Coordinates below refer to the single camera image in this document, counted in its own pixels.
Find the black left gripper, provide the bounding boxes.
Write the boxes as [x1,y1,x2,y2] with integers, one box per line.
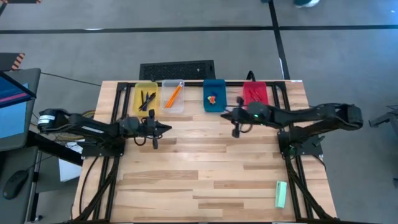
[138,109,173,150]

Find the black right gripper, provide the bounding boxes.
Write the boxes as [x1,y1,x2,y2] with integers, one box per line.
[220,96,249,138]

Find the clear plastic bin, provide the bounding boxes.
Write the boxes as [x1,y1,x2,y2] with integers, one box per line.
[160,79,185,114]

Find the blue plastic bin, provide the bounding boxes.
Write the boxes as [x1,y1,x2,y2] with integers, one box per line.
[202,78,228,113]

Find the yellow plastic bin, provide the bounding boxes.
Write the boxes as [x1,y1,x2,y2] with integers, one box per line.
[132,81,159,118]

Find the red plastic bin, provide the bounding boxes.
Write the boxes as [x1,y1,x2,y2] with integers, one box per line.
[243,81,270,106]

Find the black perforated floor mat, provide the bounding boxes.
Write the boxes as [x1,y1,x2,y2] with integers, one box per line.
[139,60,216,81]

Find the large green eraser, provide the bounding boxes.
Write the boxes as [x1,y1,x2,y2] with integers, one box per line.
[275,180,288,208]

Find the black floor tape strip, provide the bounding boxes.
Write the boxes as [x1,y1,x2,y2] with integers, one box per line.
[0,24,398,34]
[267,0,290,80]

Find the white box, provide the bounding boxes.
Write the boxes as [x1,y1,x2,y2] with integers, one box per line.
[58,140,84,183]

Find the black diagonal desk bar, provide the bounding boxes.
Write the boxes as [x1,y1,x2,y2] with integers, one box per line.
[26,130,84,166]

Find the person's shoe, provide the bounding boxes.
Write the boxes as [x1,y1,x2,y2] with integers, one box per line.
[294,0,321,9]

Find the monitor with blue screen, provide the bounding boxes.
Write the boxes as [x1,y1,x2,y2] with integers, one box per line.
[0,67,42,152]

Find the grey stand legs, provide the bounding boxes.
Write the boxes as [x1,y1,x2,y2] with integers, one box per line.
[368,105,398,129]

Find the black computer mouse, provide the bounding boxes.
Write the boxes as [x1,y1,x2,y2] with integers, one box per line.
[2,169,29,200]

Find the dark operator desk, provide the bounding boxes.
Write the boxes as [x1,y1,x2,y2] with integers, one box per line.
[0,145,43,224]

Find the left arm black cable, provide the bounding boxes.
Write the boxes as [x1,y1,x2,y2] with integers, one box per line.
[132,133,147,147]

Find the black aluminium rig frame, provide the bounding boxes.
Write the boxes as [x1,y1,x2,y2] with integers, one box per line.
[72,80,340,224]

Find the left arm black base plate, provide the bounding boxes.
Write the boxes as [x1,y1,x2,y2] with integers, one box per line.
[81,132,127,157]

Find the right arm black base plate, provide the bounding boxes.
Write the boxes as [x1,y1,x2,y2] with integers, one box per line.
[277,129,324,156]

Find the thin black floor cable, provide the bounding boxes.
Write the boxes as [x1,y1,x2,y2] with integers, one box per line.
[40,72,103,87]

